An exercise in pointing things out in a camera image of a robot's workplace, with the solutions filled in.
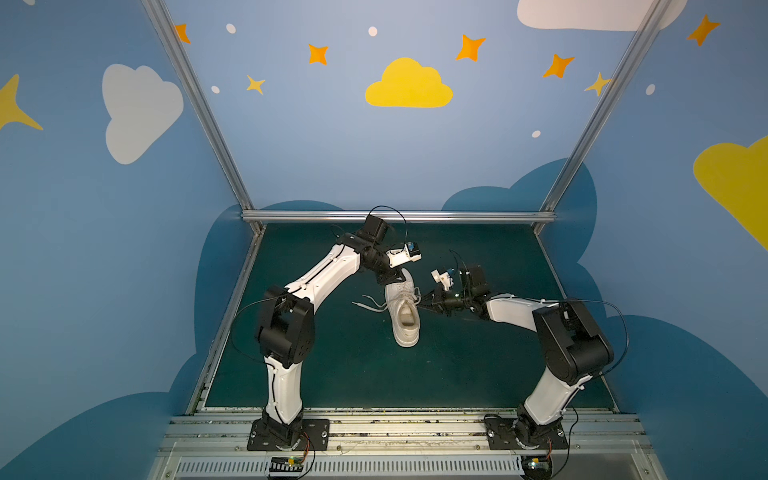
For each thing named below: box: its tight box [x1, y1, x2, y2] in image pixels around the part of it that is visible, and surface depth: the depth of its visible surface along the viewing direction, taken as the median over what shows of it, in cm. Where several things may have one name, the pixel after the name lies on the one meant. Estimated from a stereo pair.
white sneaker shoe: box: [385, 268, 421, 348], surface depth 91 cm
